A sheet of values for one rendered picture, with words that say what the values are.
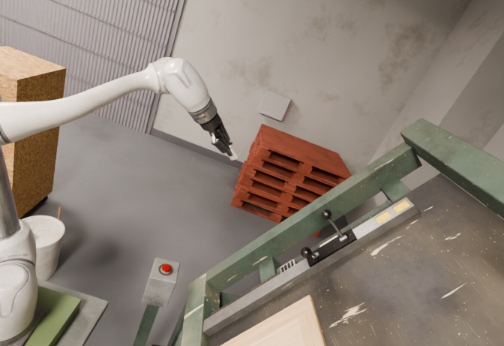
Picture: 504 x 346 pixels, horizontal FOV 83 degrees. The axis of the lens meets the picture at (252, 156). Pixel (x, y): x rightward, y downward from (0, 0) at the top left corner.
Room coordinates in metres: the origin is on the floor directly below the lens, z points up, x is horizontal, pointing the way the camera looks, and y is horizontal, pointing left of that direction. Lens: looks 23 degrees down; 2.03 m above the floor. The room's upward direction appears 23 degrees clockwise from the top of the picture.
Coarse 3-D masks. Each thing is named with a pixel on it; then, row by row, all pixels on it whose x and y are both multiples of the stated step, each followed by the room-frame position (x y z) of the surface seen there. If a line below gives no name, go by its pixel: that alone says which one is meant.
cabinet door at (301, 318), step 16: (304, 304) 0.75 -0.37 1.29; (272, 320) 0.74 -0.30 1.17; (288, 320) 0.71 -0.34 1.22; (304, 320) 0.69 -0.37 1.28; (240, 336) 0.73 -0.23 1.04; (256, 336) 0.70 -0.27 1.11; (272, 336) 0.69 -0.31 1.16; (288, 336) 0.67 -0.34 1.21; (304, 336) 0.65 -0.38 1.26; (320, 336) 0.63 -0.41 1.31
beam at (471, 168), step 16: (416, 128) 1.16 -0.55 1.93; (432, 128) 1.12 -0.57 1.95; (416, 144) 1.08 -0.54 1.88; (432, 144) 1.04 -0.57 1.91; (448, 144) 1.00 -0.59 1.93; (464, 144) 0.97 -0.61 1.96; (432, 160) 1.03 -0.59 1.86; (448, 160) 0.94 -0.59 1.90; (464, 160) 0.91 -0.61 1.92; (480, 160) 0.88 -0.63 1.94; (496, 160) 0.85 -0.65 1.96; (448, 176) 0.97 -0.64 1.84; (464, 176) 0.85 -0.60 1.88; (480, 176) 0.83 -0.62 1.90; (496, 176) 0.80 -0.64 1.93; (480, 192) 0.81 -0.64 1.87; (496, 192) 0.76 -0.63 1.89; (496, 208) 0.77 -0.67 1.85
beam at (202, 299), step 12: (204, 276) 1.05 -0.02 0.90; (192, 288) 1.01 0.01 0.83; (204, 288) 0.98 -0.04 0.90; (192, 300) 0.94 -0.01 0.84; (204, 300) 0.92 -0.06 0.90; (216, 300) 0.98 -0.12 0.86; (192, 312) 0.88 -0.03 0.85; (204, 312) 0.87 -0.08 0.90; (192, 324) 0.83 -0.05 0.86; (192, 336) 0.77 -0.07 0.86; (204, 336) 0.77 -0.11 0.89
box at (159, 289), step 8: (160, 264) 0.98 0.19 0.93; (176, 264) 1.02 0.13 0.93; (152, 272) 0.92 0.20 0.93; (168, 272) 0.95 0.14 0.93; (176, 272) 0.97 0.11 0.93; (152, 280) 0.90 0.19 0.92; (160, 280) 0.90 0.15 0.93; (168, 280) 0.92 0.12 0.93; (176, 280) 0.94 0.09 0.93; (152, 288) 0.90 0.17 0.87; (160, 288) 0.91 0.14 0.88; (168, 288) 0.92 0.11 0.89; (144, 296) 0.89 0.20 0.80; (152, 296) 0.90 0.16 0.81; (160, 296) 0.91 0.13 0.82; (168, 296) 0.92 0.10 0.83; (152, 304) 0.90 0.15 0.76; (160, 304) 0.91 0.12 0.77
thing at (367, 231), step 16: (368, 224) 0.91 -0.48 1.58; (384, 224) 0.89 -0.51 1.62; (368, 240) 0.88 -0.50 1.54; (336, 256) 0.87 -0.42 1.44; (288, 272) 0.87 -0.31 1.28; (304, 272) 0.85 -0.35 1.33; (256, 288) 0.86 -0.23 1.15; (272, 288) 0.83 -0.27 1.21; (288, 288) 0.84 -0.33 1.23; (240, 304) 0.83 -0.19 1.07; (256, 304) 0.82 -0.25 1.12; (208, 320) 0.82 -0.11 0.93; (224, 320) 0.80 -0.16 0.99
